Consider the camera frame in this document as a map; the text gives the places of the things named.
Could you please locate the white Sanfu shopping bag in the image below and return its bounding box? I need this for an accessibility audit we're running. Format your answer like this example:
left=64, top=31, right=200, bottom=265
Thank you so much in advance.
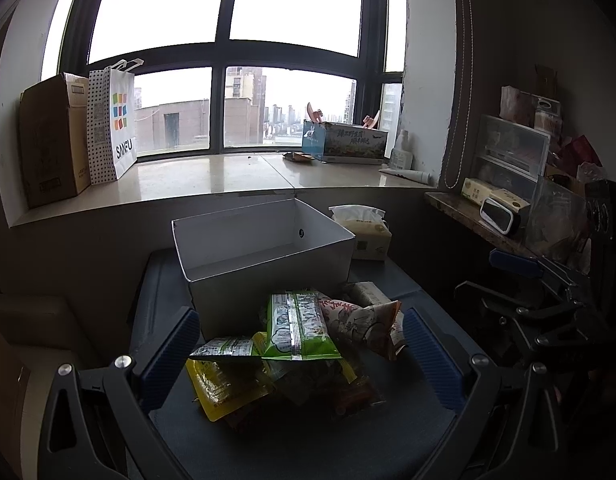
left=87, top=58, right=144, bottom=185

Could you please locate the white digital clock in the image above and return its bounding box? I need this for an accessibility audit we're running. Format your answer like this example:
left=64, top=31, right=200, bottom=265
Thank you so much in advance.
left=479, top=196, right=515, bottom=235

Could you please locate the clear plastic drawer unit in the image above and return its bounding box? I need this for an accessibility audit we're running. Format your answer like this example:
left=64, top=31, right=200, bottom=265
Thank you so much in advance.
left=470, top=115, right=550, bottom=202

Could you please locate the beige tissue pack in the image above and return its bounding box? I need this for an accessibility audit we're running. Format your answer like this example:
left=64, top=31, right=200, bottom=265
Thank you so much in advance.
left=329, top=204, right=392, bottom=261

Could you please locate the printed gift box on sill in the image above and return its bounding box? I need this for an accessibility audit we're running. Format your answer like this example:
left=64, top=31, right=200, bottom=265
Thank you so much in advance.
left=302, top=120, right=388, bottom=165

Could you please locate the white tube on sill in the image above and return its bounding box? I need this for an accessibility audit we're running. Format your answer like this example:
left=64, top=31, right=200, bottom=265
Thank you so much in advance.
left=378, top=167, right=433, bottom=185

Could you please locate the white red snack bag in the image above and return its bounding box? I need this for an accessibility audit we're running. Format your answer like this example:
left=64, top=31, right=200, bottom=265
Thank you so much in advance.
left=317, top=292, right=401, bottom=360

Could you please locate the white open storage box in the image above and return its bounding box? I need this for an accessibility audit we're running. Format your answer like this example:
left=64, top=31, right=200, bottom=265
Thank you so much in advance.
left=171, top=198, right=355, bottom=340

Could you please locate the brown cardboard box on sill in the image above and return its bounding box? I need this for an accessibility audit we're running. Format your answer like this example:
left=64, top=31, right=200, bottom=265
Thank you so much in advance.
left=18, top=73, right=90, bottom=209

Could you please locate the cream small carton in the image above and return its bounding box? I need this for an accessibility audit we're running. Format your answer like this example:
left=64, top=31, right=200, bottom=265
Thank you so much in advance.
left=461, top=178, right=530, bottom=212

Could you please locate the white pump bottle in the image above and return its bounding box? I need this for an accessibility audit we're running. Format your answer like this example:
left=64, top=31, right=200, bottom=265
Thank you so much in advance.
left=389, top=129, right=413, bottom=170

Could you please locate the small brown packet on sill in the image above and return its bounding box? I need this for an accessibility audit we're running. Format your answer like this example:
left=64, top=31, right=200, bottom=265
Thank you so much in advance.
left=283, top=152, right=314, bottom=164

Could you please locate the yellow snack pouch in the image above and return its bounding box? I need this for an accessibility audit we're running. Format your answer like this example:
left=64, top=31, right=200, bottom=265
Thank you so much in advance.
left=186, top=332, right=276, bottom=422

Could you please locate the green striped snack bag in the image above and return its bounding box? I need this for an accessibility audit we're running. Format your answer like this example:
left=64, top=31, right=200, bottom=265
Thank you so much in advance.
left=260, top=290, right=340, bottom=362

